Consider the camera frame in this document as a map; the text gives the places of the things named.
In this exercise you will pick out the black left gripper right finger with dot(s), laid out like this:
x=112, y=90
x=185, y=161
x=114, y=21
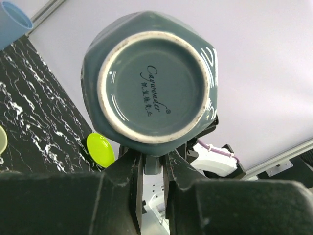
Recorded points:
x=196, y=205

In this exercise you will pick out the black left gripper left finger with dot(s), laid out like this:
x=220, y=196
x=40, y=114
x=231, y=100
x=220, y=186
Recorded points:
x=90, y=203

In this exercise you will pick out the pale green mug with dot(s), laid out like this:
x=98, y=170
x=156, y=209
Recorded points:
x=3, y=140

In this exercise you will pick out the slate blue hexagonal mug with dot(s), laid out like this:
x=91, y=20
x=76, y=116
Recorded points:
x=150, y=83

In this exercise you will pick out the lime green plate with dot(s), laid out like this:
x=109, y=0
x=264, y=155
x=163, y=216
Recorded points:
x=100, y=150

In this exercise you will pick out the light blue plastic cup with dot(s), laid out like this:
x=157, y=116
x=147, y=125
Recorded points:
x=14, y=23

